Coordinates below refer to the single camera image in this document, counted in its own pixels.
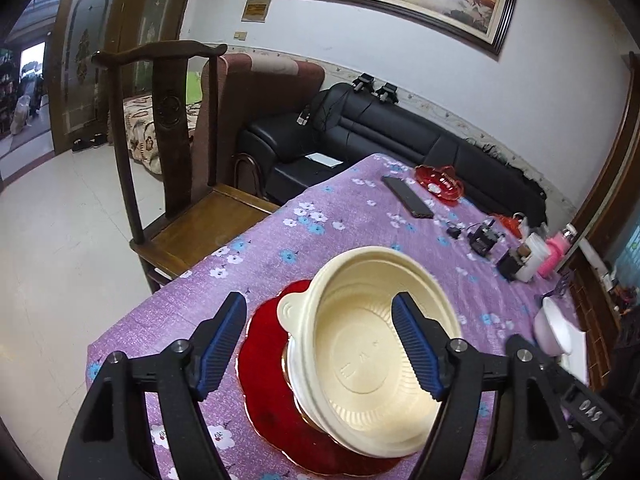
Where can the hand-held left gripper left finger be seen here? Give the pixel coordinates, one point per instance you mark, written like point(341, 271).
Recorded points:
point(220, 350)

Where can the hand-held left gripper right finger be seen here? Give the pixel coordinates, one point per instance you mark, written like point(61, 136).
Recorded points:
point(417, 350)

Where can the cream plastic bowl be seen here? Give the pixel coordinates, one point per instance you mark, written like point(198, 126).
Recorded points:
point(360, 360)

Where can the white paper bowl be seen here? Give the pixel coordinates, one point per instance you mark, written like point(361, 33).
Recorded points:
point(296, 385)
point(552, 327)

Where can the large red scalloped plate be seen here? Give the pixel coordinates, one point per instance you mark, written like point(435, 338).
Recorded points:
point(280, 425)

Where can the black charger plug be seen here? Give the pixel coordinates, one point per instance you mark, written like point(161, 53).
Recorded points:
point(454, 233)

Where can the dark wooden chair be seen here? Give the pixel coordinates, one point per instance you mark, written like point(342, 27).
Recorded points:
point(210, 220)

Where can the white cup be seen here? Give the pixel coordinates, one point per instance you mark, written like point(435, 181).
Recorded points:
point(532, 260)

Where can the purple floral tablecloth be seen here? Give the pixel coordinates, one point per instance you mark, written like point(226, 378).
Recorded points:
point(350, 220)

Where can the black remote control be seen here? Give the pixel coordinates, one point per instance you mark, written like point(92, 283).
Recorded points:
point(407, 196)

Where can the red plastic bag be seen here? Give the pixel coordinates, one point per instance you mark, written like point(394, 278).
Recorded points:
point(510, 222)

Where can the pink bottle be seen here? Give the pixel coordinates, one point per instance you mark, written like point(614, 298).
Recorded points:
point(552, 257)

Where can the small red scalloped plate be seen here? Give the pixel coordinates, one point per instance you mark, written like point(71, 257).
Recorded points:
point(440, 182)

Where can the white paper sheet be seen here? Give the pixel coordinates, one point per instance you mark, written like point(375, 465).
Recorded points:
point(324, 159)

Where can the patterned blanket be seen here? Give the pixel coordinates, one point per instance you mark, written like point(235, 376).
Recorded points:
point(142, 140)

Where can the black leather sofa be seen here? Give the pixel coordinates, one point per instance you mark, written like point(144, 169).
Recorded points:
point(400, 125)

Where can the brown armchair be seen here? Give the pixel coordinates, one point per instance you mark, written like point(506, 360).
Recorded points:
point(260, 100)

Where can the black clamp device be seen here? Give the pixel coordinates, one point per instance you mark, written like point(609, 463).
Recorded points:
point(364, 83)
point(386, 92)

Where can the wooden glass-panel doors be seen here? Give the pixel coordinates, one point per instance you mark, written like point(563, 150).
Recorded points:
point(80, 60)

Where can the wooden door frame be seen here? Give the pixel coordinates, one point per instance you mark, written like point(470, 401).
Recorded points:
point(615, 160)

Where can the gold wall plaque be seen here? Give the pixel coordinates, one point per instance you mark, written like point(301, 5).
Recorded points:
point(257, 9)

